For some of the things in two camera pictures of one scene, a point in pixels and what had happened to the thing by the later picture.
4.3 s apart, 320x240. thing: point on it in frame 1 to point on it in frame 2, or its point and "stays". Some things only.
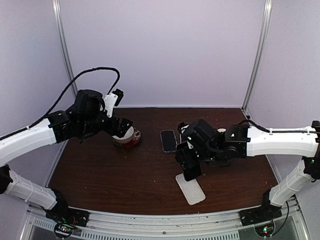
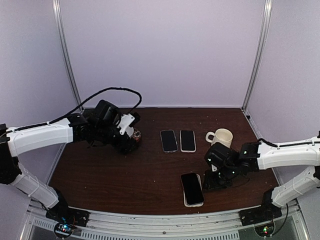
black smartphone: (169, 140) stays
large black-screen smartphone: (169, 140) stays
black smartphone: (193, 172) to (192, 188)
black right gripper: (183, 156) to (211, 185)
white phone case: (191, 190) to (196, 205)
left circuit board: (63, 230) stays
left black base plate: (62, 213) stays
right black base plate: (266, 212) stays
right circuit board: (265, 230) stays
